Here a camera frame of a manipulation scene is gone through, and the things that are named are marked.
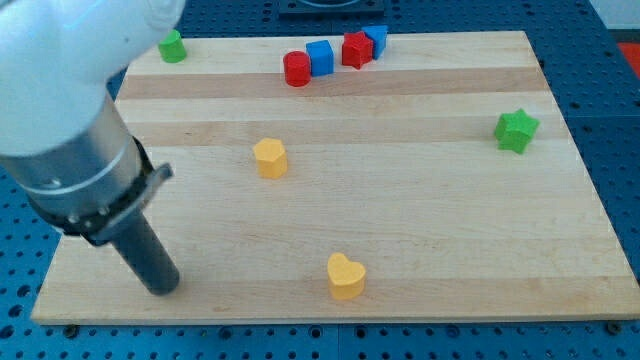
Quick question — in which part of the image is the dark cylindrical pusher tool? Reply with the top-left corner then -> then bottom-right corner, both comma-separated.
110,212 -> 180,296

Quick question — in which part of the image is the wooden board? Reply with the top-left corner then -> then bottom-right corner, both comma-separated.
31,31 -> 639,325

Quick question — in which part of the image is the red cylinder block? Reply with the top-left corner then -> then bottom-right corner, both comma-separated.
283,51 -> 311,87

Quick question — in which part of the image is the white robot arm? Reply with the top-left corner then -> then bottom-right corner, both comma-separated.
1,0 -> 185,246

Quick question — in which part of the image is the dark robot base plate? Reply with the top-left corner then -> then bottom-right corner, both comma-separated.
278,0 -> 385,19

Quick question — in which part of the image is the yellow heart block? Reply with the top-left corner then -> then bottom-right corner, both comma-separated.
327,252 -> 367,300

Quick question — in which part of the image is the green star block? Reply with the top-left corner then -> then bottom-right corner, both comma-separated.
494,109 -> 540,155

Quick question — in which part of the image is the red star block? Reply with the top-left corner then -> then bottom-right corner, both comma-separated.
341,31 -> 374,69

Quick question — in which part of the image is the blue cube block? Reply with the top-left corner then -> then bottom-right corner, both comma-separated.
306,40 -> 334,77

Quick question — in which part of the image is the blue triangle block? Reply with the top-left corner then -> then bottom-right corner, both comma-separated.
361,25 -> 389,60

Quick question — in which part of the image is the yellow pentagon block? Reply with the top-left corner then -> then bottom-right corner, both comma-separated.
253,138 -> 288,179

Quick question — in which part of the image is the green cylinder block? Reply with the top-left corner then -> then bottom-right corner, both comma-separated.
157,29 -> 187,63

